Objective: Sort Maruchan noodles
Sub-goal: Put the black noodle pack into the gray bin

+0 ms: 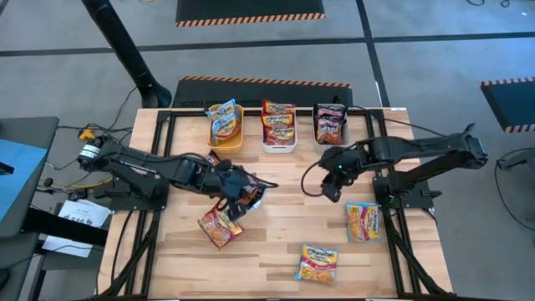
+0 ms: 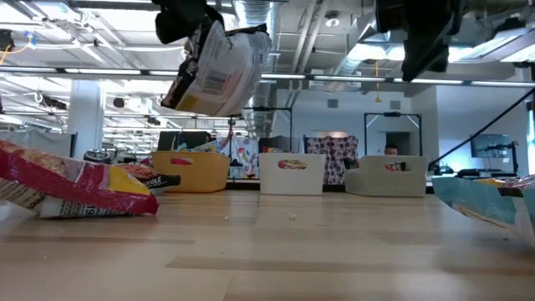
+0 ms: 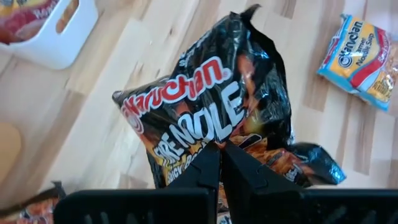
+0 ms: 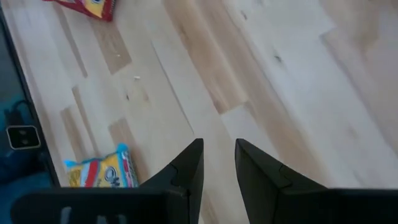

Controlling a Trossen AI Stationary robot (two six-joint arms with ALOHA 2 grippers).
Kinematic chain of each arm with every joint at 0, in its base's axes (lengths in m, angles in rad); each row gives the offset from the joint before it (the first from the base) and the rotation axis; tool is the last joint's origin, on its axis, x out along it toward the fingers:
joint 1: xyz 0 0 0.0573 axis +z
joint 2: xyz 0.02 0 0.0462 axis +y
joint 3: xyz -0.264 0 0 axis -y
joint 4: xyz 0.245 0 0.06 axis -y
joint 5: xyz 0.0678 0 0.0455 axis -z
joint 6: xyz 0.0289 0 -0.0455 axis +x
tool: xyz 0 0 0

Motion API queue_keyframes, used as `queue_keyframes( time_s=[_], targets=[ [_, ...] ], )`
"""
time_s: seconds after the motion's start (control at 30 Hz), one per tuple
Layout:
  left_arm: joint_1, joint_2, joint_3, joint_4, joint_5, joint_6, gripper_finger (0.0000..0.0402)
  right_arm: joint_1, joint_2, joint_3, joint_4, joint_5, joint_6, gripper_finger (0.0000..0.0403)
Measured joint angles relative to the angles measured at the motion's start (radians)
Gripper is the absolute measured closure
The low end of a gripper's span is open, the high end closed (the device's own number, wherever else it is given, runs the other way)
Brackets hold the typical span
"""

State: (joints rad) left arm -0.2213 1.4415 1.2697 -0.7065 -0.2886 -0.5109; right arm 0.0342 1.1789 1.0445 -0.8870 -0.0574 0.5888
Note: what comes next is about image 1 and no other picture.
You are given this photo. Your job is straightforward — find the white plastic bin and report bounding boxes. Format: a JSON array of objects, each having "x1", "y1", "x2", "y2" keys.
[{"x1": 260, "y1": 102, "x2": 298, "y2": 155}]

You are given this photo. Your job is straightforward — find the black striped-edge floor mat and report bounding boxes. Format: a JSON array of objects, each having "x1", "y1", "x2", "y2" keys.
[
  {"x1": 174, "y1": 0, "x2": 326, "y2": 28},
  {"x1": 479, "y1": 76, "x2": 535, "y2": 134},
  {"x1": 172, "y1": 75, "x2": 354, "y2": 109}
]

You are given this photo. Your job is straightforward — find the white printed paper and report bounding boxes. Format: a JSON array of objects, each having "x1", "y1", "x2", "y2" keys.
[{"x1": 58, "y1": 199, "x2": 112, "y2": 229}]

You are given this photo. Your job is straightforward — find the orange plastic bin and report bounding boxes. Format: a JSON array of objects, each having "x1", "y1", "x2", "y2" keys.
[{"x1": 206, "y1": 103, "x2": 246, "y2": 152}]

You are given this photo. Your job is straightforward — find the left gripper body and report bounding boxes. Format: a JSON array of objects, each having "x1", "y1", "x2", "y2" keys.
[{"x1": 183, "y1": 156, "x2": 277, "y2": 202}]

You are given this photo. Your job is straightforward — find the grey plastic bin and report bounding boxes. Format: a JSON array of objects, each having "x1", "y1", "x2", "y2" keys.
[{"x1": 312, "y1": 103, "x2": 351, "y2": 151}]

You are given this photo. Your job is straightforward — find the black aluminium rig frame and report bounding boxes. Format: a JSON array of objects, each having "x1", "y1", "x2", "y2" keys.
[{"x1": 98, "y1": 107, "x2": 455, "y2": 301}]

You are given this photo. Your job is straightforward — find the grey desk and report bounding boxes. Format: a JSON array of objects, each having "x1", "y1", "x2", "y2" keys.
[{"x1": 0, "y1": 115, "x2": 59, "y2": 239}]

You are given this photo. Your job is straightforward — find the blue panel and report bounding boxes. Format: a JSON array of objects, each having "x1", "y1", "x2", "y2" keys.
[{"x1": 0, "y1": 137, "x2": 48, "y2": 222}]

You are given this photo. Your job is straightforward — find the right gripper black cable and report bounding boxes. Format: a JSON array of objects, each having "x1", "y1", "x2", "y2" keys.
[{"x1": 300, "y1": 161, "x2": 331, "y2": 198}]

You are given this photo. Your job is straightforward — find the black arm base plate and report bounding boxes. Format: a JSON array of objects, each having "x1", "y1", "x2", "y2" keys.
[
  {"x1": 373, "y1": 175, "x2": 443, "y2": 210},
  {"x1": 109, "y1": 177, "x2": 171, "y2": 212}
]

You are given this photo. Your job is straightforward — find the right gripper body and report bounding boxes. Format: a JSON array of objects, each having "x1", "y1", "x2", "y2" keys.
[{"x1": 320, "y1": 144, "x2": 369, "y2": 187}]

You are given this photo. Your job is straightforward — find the white paper sheet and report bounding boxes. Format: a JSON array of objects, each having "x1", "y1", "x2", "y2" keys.
[{"x1": 41, "y1": 234, "x2": 95, "y2": 259}]

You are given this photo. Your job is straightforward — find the grey metal stand base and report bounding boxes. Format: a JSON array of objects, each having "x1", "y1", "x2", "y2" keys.
[{"x1": 496, "y1": 146, "x2": 535, "y2": 172}]

